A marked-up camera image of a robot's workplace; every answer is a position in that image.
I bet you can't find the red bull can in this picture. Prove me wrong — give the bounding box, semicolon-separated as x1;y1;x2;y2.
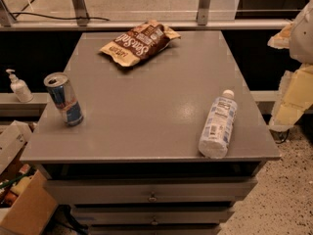
44;72;83;126

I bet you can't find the black cable on floor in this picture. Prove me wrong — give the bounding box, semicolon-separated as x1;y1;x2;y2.
9;11;112;22

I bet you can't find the grey drawer cabinet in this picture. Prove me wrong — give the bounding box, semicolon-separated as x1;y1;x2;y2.
22;31;279;235

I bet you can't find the clear plastic water bottle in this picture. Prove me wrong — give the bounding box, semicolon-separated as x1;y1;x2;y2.
199;90;238;159

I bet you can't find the top drawer knob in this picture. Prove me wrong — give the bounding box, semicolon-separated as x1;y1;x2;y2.
148;193;157;203

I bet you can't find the open cardboard box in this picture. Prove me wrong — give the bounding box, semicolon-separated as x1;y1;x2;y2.
0;120;57;235

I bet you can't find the brown sea salt chip bag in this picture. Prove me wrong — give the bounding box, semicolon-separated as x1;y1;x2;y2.
100;20;181;68

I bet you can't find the drawer knob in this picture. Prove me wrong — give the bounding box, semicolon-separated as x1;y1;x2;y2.
151;218;159;226
148;193;157;203

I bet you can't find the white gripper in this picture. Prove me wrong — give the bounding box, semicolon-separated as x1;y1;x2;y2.
267;0;313;132

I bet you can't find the white pump dispenser bottle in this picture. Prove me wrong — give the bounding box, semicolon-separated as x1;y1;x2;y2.
6;69;33;103

